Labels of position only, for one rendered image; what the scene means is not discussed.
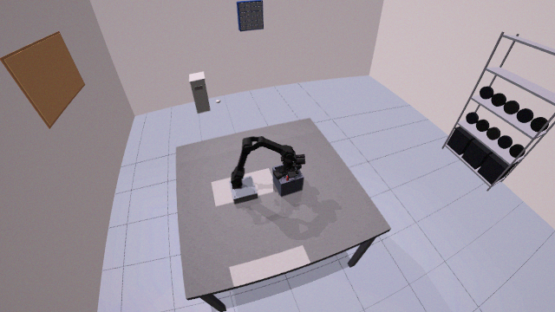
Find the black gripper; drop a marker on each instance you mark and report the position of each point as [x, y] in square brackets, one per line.
[281, 173]

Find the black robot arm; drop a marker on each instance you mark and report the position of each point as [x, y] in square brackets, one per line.
[287, 152]

